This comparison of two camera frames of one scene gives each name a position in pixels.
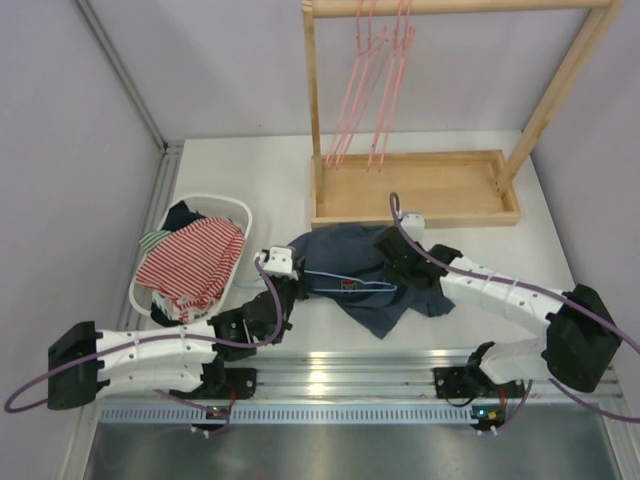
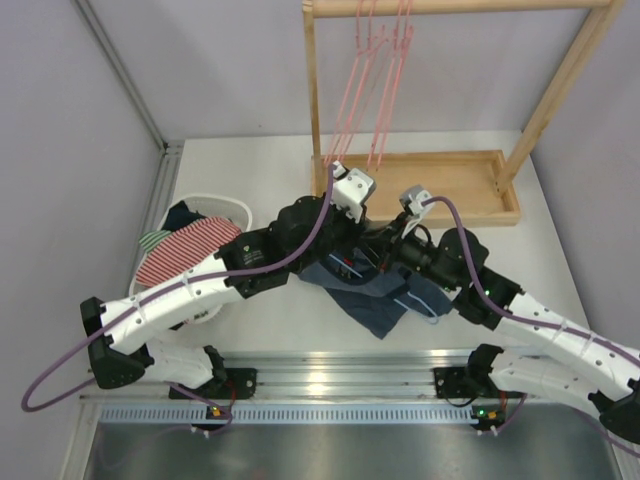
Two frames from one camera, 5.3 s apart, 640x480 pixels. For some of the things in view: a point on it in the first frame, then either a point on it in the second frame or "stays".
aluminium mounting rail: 381,375 stays
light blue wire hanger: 353,281 to 395,300
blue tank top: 345,264 stays
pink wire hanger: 403,35 stays
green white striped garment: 151,239 stays
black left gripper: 296,285 to 347,239
